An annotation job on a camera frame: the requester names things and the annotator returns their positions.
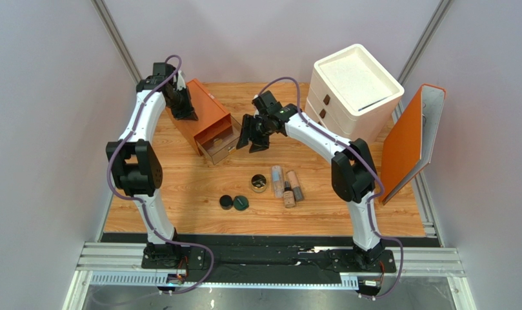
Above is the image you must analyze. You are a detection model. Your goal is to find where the purple cable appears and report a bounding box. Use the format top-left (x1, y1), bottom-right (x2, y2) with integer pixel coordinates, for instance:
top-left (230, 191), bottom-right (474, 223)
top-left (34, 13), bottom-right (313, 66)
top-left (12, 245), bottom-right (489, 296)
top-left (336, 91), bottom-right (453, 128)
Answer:
top-left (106, 54), bottom-right (216, 298)
top-left (258, 77), bottom-right (404, 300)

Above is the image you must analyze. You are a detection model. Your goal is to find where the orange drawer box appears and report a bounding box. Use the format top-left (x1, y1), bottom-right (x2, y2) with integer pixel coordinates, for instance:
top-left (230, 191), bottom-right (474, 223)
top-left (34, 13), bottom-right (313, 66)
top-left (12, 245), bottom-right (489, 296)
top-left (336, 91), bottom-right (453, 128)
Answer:
top-left (167, 79), bottom-right (234, 156)

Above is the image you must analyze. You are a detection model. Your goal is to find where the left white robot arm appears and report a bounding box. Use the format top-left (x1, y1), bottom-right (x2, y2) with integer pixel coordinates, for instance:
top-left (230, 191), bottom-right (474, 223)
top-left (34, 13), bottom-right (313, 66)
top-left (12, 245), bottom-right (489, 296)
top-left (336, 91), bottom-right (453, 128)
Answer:
top-left (106, 61), bottom-right (198, 264)

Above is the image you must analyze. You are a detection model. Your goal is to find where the clear drawer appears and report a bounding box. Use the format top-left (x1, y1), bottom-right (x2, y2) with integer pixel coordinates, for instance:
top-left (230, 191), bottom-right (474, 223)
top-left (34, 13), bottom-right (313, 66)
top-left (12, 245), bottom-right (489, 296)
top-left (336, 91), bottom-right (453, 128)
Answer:
top-left (196, 120), bottom-right (241, 165)

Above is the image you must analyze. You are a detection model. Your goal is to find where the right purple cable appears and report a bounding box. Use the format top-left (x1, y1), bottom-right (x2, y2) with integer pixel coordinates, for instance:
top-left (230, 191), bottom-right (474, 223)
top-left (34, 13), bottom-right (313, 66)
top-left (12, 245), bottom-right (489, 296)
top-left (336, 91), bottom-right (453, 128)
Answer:
top-left (258, 77), bottom-right (404, 300)

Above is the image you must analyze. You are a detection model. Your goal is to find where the small foundation bottle black cap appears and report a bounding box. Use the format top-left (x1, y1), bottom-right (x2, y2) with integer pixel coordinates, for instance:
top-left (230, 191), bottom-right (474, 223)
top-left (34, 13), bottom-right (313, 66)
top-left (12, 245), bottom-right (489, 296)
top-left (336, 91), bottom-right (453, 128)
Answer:
top-left (283, 181), bottom-right (296, 208)

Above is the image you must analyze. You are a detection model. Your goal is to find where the beige tube grey cap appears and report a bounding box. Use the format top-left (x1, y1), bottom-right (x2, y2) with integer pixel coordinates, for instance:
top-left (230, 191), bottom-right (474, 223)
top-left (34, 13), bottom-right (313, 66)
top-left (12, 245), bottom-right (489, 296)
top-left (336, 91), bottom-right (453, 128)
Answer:
top-left (286, 170), bottom-right (305, 202)

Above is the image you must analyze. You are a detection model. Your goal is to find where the white three-drawer cabinet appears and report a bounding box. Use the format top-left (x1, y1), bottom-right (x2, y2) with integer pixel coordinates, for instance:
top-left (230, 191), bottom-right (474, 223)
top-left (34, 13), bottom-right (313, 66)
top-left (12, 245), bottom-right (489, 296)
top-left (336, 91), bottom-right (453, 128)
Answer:
top-left (305, 44), bottom-right (404, 144)

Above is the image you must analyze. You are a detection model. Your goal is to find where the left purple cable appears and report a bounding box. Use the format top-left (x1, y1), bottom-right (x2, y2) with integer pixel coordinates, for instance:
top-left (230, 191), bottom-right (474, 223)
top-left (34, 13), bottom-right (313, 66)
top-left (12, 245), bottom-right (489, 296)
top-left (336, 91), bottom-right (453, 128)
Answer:
top-left (106, 54), bottom-right (216, 298)

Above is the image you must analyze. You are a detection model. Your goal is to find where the gold round jar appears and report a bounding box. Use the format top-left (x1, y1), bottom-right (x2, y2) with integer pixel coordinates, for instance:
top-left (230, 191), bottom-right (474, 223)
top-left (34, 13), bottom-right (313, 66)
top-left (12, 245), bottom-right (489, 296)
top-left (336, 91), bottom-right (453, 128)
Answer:
top-left (250, 174), bottom-right (268, 193)

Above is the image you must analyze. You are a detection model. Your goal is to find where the dark green round compact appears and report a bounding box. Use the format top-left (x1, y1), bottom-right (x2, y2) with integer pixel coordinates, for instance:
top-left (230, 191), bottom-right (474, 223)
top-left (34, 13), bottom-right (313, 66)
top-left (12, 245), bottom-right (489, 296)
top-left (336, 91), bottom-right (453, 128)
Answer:
top-left (233, 195), bottom-right (250, 211)

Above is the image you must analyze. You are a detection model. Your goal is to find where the black round compact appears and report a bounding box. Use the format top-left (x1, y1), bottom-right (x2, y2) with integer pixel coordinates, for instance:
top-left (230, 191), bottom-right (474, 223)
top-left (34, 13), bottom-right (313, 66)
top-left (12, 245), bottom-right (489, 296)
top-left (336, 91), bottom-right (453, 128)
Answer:
top-left (219, 195), bottom-right (234, 210)

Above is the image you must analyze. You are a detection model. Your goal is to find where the orange binder folder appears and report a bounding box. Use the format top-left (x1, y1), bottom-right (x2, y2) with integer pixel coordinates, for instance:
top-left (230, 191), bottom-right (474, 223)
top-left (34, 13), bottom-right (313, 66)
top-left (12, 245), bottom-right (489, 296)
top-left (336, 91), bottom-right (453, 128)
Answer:
top-left (379, 84), bottom-right (447, 204)

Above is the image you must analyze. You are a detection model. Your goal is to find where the aluminium frame rail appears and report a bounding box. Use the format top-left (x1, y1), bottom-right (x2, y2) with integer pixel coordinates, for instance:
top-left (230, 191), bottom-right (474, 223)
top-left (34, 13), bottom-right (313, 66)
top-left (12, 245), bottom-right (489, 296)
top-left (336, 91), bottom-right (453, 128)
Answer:
top-left (63, 242), bottom-right (476, 309)

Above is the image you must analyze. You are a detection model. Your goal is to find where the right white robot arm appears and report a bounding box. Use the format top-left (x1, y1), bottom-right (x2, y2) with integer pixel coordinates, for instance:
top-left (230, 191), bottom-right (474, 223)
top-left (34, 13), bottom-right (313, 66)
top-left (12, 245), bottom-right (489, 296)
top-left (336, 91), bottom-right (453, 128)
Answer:
top-left (237, 91), bottom-right (384, 262)

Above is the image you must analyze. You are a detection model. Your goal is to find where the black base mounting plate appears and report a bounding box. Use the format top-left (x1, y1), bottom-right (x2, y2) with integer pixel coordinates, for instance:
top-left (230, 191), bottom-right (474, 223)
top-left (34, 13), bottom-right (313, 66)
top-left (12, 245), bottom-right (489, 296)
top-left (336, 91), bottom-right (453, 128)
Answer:
top-left (101, 232), bottom-right (397, 285)

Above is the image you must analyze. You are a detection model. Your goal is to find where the clear blue-label bottle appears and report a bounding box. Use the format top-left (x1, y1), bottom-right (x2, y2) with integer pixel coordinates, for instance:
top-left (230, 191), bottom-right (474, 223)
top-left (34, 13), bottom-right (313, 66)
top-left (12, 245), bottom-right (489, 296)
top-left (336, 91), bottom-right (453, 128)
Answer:
top-left (271, 165), bottom-right (285, 198)

